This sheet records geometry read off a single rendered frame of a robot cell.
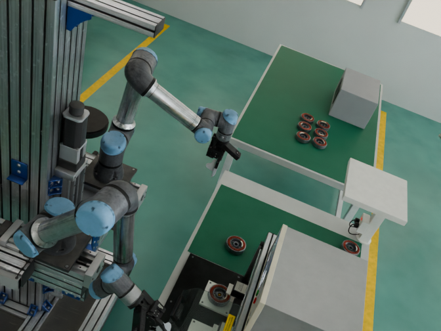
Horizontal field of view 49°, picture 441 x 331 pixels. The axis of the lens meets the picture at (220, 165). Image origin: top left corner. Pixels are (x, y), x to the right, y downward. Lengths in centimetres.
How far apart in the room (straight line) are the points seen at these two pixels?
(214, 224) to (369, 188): 89
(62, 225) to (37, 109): 47
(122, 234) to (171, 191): 220
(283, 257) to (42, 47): 119
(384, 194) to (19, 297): 207
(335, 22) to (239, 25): 122
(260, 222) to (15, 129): 151
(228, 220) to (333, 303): 108
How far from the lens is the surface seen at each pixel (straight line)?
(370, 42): 635
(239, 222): 285
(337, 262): 210
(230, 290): 237
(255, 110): 384
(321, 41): 639
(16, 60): 190
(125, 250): 189
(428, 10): 624
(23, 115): 202
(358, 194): 268
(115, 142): 234
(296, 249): 205
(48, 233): 184
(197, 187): 409
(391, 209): 272
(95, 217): 158
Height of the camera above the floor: 273
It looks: 39 degrees down
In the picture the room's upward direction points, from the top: 19 degrees clockwise
